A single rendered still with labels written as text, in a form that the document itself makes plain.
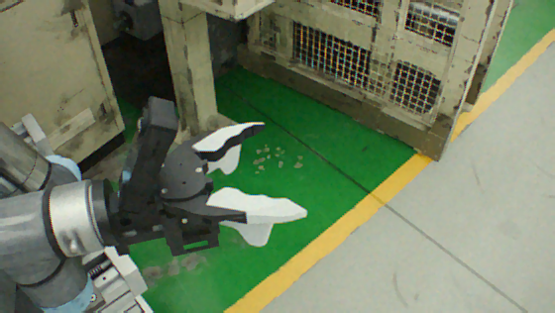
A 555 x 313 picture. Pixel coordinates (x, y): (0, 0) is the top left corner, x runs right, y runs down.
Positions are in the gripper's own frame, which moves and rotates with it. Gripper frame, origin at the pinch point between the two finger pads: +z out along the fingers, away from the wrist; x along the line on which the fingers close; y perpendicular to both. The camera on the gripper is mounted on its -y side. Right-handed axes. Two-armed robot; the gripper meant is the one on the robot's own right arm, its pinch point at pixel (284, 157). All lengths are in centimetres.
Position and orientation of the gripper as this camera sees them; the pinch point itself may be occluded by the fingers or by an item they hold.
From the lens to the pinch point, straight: 45.9
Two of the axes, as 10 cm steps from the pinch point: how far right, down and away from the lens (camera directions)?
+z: 9.6, -2.1, 2.0
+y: 0.4, 7.8, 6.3
